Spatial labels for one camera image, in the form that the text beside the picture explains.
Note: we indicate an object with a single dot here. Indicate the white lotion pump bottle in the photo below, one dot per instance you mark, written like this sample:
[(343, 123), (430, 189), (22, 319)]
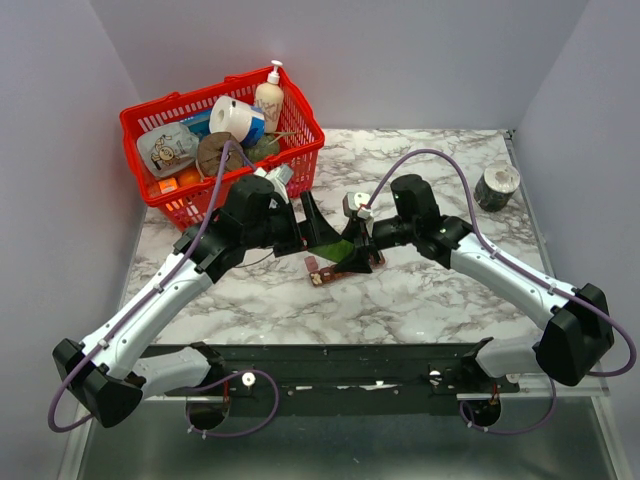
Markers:
[(269, 98)]

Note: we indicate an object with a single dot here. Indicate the green round vegetable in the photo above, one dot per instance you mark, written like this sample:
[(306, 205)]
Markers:
[(265, 147)]

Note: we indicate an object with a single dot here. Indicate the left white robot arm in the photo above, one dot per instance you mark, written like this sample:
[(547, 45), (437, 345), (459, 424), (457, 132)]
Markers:
[(99, 370)]

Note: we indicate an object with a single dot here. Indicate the white toilet paper roll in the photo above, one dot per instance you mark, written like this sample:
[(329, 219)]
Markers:
[(246, 123)]

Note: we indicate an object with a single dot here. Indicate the blue package in basket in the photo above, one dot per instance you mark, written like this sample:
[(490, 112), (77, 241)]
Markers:
[(198, 124)]

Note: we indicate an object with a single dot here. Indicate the white pills in organizer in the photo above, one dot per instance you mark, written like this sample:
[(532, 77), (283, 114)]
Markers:
[(316, 279)]

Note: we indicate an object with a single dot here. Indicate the brown paper roll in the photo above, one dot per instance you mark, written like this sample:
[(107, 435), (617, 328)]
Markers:
[(209, 154)]

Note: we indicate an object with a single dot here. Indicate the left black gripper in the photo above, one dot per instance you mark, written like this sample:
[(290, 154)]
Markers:
[(315, 230)]

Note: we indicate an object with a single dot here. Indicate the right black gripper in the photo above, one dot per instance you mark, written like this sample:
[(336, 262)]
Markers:
[(358, 230)]

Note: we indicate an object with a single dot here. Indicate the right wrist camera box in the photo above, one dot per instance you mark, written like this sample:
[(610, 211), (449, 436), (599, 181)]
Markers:
[(356, 206)]

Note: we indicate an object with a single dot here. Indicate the white cartoon pouch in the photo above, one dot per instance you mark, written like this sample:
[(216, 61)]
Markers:
[(168, 149)]

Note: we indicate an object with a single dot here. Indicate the aluminium rail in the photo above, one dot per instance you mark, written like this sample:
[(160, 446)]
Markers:
[(595, 387)]

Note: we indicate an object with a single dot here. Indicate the orange fruit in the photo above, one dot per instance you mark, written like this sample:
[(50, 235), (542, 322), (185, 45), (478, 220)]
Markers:
[(188, 177)]

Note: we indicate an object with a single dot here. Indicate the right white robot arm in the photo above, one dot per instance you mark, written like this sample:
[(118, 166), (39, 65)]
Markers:
[(570, 338)]

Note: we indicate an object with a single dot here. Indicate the camouflage tape roll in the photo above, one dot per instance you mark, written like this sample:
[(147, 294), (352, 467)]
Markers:
[(496, 186)]

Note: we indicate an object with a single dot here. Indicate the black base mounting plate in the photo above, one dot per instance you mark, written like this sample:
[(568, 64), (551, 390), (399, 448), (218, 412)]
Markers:
[(269, 399)]

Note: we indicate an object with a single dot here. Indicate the green pill bottle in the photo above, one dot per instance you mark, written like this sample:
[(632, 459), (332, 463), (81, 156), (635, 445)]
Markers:
[(335, 252)]

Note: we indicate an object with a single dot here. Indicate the brown weekly pill organizer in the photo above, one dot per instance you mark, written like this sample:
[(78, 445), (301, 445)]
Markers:
[(327, 272)]

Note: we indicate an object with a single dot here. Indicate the orange small box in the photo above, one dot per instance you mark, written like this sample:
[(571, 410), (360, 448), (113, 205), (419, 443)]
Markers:
[(167, 185)]

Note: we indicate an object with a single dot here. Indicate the red plastic shopping basket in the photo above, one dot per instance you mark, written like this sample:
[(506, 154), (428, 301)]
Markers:
[(300, 138)]

